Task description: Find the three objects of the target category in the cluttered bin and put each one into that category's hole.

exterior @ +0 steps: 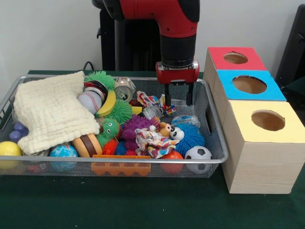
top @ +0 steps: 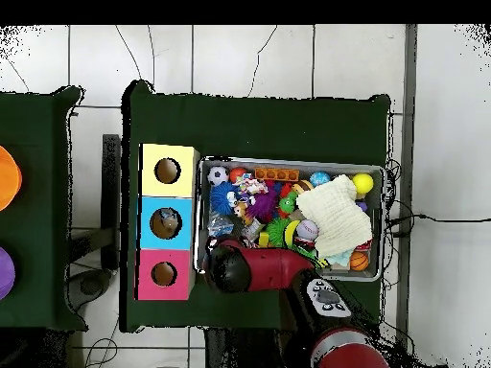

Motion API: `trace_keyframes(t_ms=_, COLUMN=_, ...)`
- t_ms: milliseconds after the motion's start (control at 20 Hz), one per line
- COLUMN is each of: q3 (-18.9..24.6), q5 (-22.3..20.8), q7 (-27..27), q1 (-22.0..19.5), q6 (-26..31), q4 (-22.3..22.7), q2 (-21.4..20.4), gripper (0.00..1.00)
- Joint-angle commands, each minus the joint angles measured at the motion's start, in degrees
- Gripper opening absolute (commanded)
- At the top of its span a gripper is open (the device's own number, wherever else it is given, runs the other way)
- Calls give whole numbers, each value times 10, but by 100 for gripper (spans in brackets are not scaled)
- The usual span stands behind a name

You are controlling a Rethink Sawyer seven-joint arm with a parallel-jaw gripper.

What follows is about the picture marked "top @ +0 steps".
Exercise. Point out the blue puffer ball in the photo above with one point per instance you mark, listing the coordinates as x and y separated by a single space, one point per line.
221 197

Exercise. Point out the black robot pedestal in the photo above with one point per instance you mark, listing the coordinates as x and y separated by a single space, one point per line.
238 350

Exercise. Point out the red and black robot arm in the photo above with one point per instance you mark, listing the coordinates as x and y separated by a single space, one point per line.
276 268

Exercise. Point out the orange round object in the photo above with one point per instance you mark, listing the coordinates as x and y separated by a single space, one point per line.
9 178

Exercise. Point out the purple round object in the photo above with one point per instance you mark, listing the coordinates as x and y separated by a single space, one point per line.
5 274

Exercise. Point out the soccer ball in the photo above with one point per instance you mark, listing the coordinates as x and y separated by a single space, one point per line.
218 175

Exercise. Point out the crushed clear plastic bottle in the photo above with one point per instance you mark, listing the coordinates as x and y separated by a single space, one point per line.
169 222
219 226

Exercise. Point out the white baseball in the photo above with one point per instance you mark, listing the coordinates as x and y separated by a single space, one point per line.
307 230

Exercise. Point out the cream waffle cloth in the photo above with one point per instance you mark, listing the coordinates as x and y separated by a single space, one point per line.
333 218

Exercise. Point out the wooden box with three holes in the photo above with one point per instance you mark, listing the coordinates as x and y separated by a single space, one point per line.
168 184

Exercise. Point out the dark green table cloth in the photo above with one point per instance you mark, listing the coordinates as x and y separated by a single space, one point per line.
249 126
38 153

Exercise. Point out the orange plastic block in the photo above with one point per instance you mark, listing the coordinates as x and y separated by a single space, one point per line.
276 174

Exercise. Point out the purple spiky toy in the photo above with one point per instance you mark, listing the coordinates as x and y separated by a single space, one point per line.
264 205

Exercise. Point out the orange basketball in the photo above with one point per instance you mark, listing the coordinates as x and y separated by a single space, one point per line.
359 260

